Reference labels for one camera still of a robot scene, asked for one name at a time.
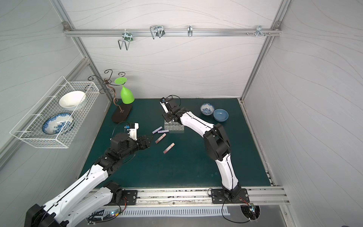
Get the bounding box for clear acrylic lipstick organizer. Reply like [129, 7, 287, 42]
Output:
[164, 121, 184, 133]

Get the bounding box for pink lip gloss tube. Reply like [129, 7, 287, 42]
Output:
[155, 133, 166, 144]
[163, 143, 175, 154]

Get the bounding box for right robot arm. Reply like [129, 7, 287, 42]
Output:
[159, 96, 242, 201]

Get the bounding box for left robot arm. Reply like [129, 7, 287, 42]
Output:
[24, 132, 153, 227]

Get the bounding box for small blue patterned bowl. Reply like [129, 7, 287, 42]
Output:
[200, 103, 215, 116]

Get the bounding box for dark metal cup stand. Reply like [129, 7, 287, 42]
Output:
[88, 69, 133, 124]

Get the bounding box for light blue bowl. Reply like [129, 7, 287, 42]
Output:
[213, 109, 229, 122]

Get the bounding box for green plastic goblet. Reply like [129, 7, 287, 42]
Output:
[114, 77, 135, 104]

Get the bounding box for white vented strip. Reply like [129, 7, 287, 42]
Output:
[118, 206, 230, 218]

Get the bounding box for metal double hook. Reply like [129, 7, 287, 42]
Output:
[149, 25, 165, 39]

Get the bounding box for white bowl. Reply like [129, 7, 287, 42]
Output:
[59, 91, 86, 111]

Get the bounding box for blue patterned plate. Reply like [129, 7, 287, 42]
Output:
[42, 113, 74, 135]

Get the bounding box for metal hook with green clip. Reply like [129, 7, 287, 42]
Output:
[118, 30, 133, 51]

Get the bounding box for metal hook at right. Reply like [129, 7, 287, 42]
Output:
[246, 26, 271, 37]

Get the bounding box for round electronics board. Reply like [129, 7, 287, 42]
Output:
[240, 203, 261, 220]

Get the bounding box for aluminium crossbar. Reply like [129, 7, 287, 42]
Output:
[64, 28, 282, 37]

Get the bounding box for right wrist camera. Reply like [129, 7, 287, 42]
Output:
[159, 97, 169, 113]

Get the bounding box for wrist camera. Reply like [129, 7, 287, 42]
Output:
[159, 97, 169, 113]
[124, 123, 139, 141]

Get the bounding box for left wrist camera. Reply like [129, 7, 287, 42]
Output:
[124, 123, 139, 141]

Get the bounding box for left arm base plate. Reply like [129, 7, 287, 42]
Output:
[111, 190, 138, 206]

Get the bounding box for small metal bracket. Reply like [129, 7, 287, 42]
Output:
[187, 26, 193, 37]

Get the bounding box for left cable bundle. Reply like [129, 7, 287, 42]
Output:
[86, 195, 128, 225]

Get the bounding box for white wire basket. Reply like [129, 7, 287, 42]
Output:
[10, 77, 100, 148]

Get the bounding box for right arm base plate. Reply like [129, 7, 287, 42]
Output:
[208, 187, 250, 204]

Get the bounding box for right black cable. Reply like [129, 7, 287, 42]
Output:
[206, 185, 253, 223]

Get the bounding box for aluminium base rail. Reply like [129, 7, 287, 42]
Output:
[123, 186, 290, 208]

